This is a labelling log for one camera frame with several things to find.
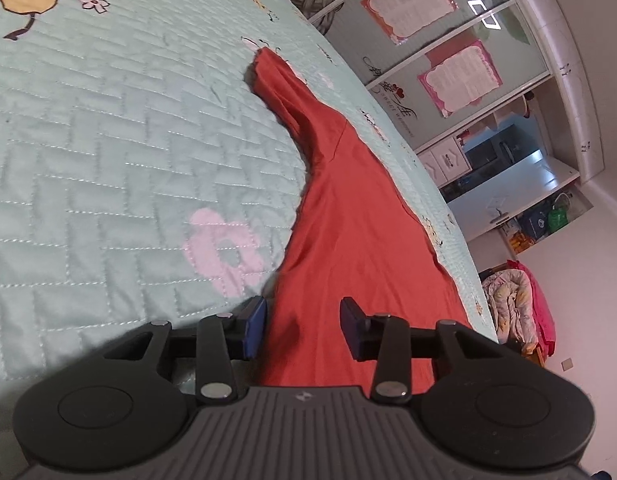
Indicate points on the white drawer cabinet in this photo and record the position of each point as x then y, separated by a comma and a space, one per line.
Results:
443, 160

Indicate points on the pile of colourful bags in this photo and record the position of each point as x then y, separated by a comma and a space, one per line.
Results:
540, 222

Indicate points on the beige wall socket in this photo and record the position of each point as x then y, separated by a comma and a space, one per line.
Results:
567, 364

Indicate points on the orange-framed wall poster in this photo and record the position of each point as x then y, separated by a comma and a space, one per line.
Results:
408, 5

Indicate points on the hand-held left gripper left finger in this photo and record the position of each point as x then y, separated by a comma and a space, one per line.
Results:
256, 325

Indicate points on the grey sliding door wardrobe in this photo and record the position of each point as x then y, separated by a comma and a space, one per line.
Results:
518, 45

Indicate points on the red t-shirt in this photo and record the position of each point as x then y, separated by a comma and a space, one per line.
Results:
348, 220

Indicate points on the light green quilted bed cover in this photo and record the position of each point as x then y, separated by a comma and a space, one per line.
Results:
113, 135

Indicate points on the pink folded blanket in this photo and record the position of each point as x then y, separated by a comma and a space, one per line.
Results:
540, 305

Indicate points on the white door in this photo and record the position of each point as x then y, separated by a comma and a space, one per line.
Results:
518, 195

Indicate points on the folded floral quilt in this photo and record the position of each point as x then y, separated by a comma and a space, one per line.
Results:
508, 305

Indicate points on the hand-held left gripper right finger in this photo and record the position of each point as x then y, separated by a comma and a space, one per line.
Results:
349, 327

